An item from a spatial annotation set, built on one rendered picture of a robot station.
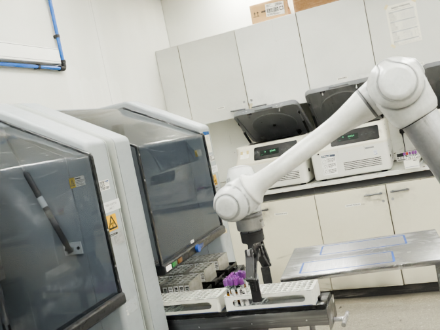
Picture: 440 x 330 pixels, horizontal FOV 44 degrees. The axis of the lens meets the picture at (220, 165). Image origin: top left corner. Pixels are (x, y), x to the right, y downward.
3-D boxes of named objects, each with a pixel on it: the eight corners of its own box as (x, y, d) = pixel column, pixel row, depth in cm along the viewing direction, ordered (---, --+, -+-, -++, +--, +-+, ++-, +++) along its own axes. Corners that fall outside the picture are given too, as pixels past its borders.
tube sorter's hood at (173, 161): (42, 288, 197) (3, 118, 194) (125, 245, 253) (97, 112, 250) (165, 275, 178) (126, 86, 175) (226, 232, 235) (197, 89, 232)
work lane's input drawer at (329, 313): (135, 343, 186) (129, 318, 186) (153, 327, 199) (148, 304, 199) (346, 331, 160) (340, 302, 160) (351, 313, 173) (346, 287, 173)
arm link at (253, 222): (264, 208, 176) (268, 226, 177) (239, 211, 179) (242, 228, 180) (257, 213, 168) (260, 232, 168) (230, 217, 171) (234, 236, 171)
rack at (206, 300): (142, 321, 186) (139, 304, 186) (155, 310, 196) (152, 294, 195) (221, 315, 176) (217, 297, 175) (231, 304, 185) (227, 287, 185)
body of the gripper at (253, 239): (258, 231, 169) (264, 260, 169) (265, 225, 177) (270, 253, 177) (236, 234, 171) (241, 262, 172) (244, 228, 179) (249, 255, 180)
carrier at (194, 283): (198, 289, 207) (195, 274, 206) (203, 288, 206) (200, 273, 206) (186, 299, 196) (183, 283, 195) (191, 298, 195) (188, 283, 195)
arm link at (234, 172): (235, 211, 180) (226, 219, 167) (226, 166, 179) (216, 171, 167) (266, 207, 177) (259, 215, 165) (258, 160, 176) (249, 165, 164)
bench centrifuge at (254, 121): (239, 194, 419) (223, 113, 416) (264, 182, 476) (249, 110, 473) (310, 184, 397) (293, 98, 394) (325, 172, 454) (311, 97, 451)
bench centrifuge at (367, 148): (315, 183, 397) (296, 91, 393) (327, 172, 455) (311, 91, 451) (393, 170, 377) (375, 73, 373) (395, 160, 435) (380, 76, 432)
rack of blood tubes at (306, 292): (226, 315, 175) (222, 296, 175) (236, 304, 184) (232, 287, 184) (316, 308, 164) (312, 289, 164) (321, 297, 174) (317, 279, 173)
